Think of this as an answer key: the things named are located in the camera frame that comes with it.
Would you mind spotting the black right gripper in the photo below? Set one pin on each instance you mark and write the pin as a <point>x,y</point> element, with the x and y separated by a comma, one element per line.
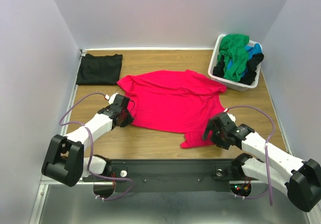
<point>215,132</point>

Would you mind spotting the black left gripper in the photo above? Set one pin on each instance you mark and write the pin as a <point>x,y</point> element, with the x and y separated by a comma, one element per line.
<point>129,120</point>

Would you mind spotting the pink t shirt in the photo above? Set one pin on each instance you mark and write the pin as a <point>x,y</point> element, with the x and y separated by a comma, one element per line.
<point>174,101</point>

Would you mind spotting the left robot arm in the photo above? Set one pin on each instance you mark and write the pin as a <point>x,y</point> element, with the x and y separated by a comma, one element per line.
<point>65,161</point>

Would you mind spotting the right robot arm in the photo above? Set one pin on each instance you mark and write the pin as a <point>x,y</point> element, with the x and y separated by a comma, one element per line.
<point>299,180</point>

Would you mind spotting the folded black t shirt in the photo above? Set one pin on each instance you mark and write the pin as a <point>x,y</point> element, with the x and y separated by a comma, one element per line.
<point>99,70</point>

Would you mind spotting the white plastic laundry basket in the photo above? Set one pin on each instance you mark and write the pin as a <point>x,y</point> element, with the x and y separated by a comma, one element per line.
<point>230,84</point>

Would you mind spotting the black t shirt in basket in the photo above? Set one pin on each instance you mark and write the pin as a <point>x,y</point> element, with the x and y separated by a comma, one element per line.
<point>248,76</point>

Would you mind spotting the green t shirt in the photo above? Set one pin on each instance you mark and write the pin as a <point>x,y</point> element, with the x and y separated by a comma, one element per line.
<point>234,55</point>

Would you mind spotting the blue t shirt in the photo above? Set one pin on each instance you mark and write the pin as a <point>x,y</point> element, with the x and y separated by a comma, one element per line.
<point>251,50</point>

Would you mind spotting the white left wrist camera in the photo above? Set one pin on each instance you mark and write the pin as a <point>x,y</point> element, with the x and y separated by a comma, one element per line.
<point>111,99</point>

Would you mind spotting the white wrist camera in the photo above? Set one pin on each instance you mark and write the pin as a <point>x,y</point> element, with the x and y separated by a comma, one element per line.
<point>231,116</point>
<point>111,99</point>

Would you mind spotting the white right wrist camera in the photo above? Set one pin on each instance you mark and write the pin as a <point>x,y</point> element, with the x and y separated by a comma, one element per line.
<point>231,116</point>

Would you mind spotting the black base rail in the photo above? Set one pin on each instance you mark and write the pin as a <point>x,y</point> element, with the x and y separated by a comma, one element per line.
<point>179,175</point>

